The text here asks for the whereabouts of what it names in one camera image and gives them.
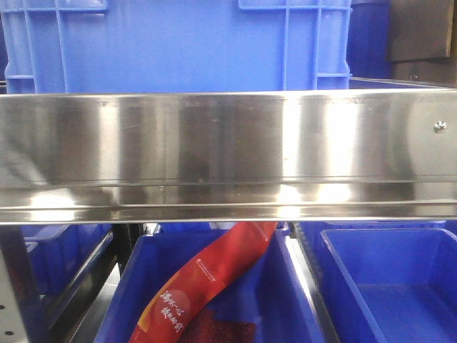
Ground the blue bin centre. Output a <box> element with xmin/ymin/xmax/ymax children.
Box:
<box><xmin>94</xmin><ymin>229</ymin><xmax>324</xmax><ymax>342</ymax></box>

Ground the blue bin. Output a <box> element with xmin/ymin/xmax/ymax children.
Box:
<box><xmin>94</xmin><ymin>229</ymin><xmax>324</xmax><ymax>342</ymax></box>
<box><xmin>299</xmin><ymin>222</ymin><xmax>456</xmax><ymax>342</ymax></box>
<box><xmin>21</xmin><ymin>224</ymin><xmax>111</xmax><ymax>295</ymax></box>

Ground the blue bin left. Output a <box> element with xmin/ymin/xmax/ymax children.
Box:
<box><xmin>21</xmin><ymin>224</ymin><xmax>111</xmax><ymax>295</ymax></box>

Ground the blue bin right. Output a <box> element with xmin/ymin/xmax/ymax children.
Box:
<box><xmin>299</xmin><ymin>222</ymin><xmax>456</xmax><ymax>342</ymax></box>

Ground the red printed package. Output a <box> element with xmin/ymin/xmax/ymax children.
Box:
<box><xmin>129</xmin><ymin>222</ymin><xmax>277</xmax><ymax>342</ymax></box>

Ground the large light blue crate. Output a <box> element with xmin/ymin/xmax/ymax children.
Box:
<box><xmin>1</xmin><ymin>1</ymin><xmax>351</xmax><ymax>94</ymax></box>

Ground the dark brown panel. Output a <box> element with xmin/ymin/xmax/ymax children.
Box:
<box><xmin>388</xmin><ymin>0</ymin><xmax>455</xmax><ymax>62</ymax></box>

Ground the stainless steel shelf rail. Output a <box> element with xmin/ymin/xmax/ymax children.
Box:
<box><xmin>1</xmin><ymin>89</ymin><xmax>456</xmax><ymax>224</ymax></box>

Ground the steel rail screw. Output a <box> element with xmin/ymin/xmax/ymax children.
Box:
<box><xmin>433</xmin><ymin>121</ymin><xmax>447</xmax><ymax>134</ymax></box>

